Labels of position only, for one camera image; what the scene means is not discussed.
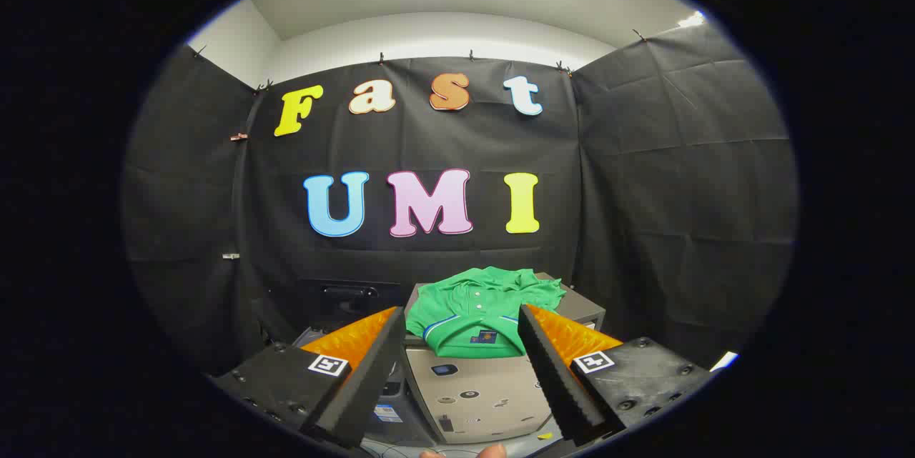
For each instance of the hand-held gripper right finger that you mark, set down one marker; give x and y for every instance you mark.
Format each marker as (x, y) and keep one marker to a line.
(554, 379)

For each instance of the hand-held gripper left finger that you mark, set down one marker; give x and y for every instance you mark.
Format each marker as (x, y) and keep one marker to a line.
(372, 379)

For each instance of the grey washing machine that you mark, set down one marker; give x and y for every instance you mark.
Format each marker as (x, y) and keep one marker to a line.
(400, 419)

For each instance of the green polo shirt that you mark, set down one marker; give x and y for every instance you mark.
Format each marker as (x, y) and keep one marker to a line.
(479, 315)

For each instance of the grey cabinet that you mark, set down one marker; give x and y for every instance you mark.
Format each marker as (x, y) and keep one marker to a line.
(486, 394)

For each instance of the black backdrop cloth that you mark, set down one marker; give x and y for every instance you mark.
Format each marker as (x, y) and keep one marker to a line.
(643, 193)

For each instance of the ceiling light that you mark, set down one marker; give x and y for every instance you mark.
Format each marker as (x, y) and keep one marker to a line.
(692, 18)

